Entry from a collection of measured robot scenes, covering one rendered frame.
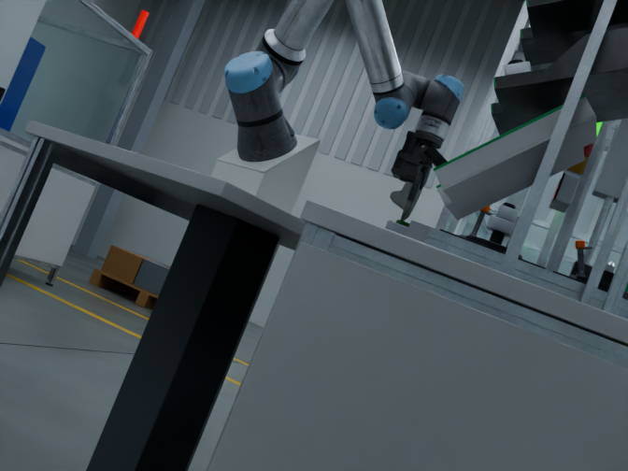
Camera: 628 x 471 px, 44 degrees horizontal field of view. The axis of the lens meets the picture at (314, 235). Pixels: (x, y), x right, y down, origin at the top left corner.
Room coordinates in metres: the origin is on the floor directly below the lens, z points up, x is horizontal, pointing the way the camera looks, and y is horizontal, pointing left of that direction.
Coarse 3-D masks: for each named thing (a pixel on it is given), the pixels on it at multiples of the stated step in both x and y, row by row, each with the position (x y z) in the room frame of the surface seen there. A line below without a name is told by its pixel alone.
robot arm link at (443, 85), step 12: (432, 84) 1.82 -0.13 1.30; (444, 84) 1.82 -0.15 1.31; (456, 84) 1.82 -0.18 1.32; (432, 96) 1.82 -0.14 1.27; (444, 96) 1.81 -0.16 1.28; (456, 96) 1.82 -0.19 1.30; (420, 108) 1.86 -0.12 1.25; (432, 108) 1.82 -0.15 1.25; (444, 108) 1.81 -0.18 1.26; (456, 108) 1.84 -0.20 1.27; (444, 120) 1.82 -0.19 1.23
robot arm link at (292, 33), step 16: (304, 0) 1.78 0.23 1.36; (320, 0) 1.77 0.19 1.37; (288, 16) 1.82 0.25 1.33; (304, 16) 1.80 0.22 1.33; (320, 16) 1.81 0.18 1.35; (272, 32) 1.88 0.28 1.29; (288, 32) 1.84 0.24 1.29; (304, 32) 1.83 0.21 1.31; (256, 48) 1.92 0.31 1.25; (272, 48) 1.86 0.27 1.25; (288, 48) 1.86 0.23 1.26; (304, 48) 1.90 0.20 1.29; (288, 64) 1.88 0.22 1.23; (288, 80) 1.92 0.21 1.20
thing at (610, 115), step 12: (492, 108) 1.48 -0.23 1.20; (552, 108) 1.46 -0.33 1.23; (600, 108) 1.46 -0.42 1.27; (612, 108) 1.46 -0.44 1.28; (624, 108) 1.46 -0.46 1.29; (504, 120) 1.51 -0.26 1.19; (516, 120) 1.51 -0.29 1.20; (528, 120) 1.51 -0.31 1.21; (600, 120) 1.52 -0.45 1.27; (612, 120) 1.52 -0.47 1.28; (504, 132) 1.58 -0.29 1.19
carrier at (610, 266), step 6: (612, 264) 1.71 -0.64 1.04; (606, 270) 1.71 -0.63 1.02; (612, 270) 1.71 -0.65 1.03; (564, 276) 1.63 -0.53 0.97; (582, 276) 1.72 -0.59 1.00; (606, 276) 1.71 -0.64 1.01; (612, 276) 1.71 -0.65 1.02; (582, 282) 1.62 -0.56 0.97; (600, 282) 1.66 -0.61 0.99; (606, 282) 1.71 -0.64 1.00; (600, 288) 1.61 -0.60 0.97; (606, 288) 1.66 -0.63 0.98; (624, 294) 1.66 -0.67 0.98
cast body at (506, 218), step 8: (504, 208) 1.76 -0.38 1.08; (512, 208) 1.76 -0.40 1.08; (496, 216) 1.77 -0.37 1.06; (504, 216) 1.76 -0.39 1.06; (512, 216) 1.76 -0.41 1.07; (488, 224) 1.77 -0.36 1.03; (496, 224) 1.76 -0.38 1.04; (504, 224) 1.76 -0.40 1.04; (512, 224) 1.75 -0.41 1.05; (504, 232) 1.76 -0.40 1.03
